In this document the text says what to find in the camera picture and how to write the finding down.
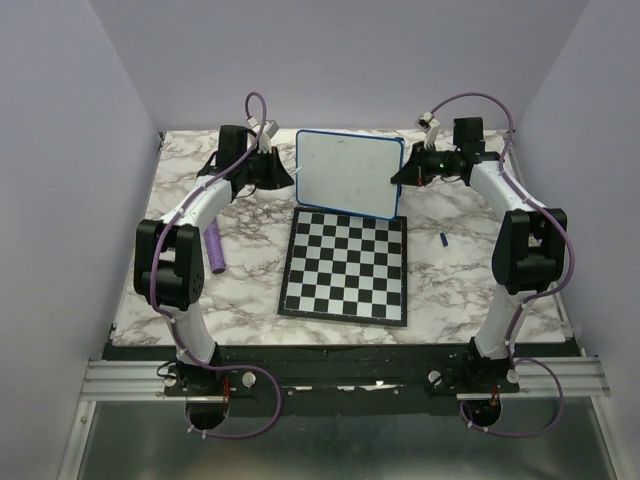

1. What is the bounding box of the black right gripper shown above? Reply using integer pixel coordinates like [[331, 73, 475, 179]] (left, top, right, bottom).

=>
[[390, 141, 459, 188]]

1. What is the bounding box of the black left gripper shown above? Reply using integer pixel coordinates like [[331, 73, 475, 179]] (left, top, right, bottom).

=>
[[239, 146, 294, 190]]

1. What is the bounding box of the blue framed whiteboard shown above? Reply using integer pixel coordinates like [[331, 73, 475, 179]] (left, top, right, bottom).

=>
[[295, 129, 405, 220]]

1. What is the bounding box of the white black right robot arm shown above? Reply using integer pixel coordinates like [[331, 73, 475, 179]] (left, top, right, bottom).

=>
[[391, 112, 567, 393]]

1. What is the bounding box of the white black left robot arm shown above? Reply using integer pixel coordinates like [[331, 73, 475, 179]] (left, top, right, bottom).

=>
[[133, 118, 293, 395]]

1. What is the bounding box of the purple glitter microphone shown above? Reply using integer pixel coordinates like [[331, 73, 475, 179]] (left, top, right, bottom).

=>
[[203, 219, 226, 274]]

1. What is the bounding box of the black white chessboard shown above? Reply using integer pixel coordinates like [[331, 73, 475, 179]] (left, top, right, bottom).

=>
[[277, 207, 408, 328]]

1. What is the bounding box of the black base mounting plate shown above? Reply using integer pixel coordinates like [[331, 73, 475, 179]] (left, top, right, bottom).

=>
[[104, 344, 519, 439]]

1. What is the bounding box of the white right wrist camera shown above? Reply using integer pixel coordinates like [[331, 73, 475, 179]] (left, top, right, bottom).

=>
[[416, 112, 440, 149]]

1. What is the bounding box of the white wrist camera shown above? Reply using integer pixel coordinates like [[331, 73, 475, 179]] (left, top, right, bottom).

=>
[[416, 112, 440, 149], [258, 120, 279, 153]]

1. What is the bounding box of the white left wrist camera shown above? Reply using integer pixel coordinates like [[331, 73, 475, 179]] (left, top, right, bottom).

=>
[[258, 120, 279, 153]]

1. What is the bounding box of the aluminium frame rail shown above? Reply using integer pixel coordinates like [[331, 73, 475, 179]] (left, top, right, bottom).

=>
[[59, 338, 637, 479]]

